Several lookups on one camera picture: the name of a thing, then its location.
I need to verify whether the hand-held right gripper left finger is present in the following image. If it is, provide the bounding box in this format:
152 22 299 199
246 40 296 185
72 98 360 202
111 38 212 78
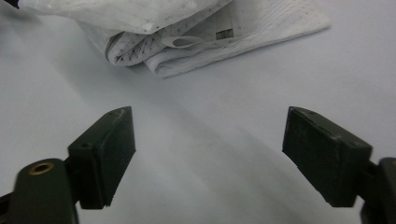
67 105 137 210

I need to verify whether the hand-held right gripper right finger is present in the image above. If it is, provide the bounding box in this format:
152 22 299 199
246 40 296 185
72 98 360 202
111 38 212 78
281 105 374 208

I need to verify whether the white mesh laundry bag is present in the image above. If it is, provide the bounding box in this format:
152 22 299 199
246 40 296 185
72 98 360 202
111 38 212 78
17 0 332 78

